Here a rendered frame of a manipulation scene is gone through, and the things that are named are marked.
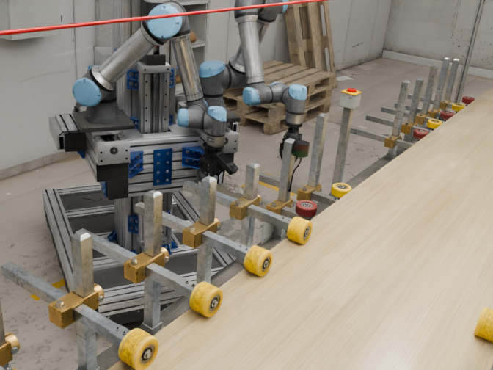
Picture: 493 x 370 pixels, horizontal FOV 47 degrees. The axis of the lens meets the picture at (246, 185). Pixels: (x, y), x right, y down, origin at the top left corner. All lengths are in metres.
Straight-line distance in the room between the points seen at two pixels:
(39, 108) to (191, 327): 3.30
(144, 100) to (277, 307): 1.34
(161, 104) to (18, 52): 1.94
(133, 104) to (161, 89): 0.16
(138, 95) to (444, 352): 1.72
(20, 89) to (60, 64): 0.39
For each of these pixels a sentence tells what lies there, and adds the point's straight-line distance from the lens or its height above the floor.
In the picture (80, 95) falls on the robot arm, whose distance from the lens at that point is 2.31.
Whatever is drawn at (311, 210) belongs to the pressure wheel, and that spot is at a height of 0.90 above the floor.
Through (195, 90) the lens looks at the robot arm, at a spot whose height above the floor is 1.22.
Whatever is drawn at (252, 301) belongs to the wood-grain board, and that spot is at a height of 0.90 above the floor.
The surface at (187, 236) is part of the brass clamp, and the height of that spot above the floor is 0.95.
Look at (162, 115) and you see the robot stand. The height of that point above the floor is 1.02.
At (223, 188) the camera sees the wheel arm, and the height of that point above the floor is 0.86.
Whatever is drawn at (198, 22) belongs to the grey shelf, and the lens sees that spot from 5.20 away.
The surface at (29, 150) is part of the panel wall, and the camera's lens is 4.62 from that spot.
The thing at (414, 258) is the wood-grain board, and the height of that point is 0.90.
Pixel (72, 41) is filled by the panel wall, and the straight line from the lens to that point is 4.66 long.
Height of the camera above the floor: 1.83
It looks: 24 degrees down
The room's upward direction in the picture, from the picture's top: 5 degrees clockwise
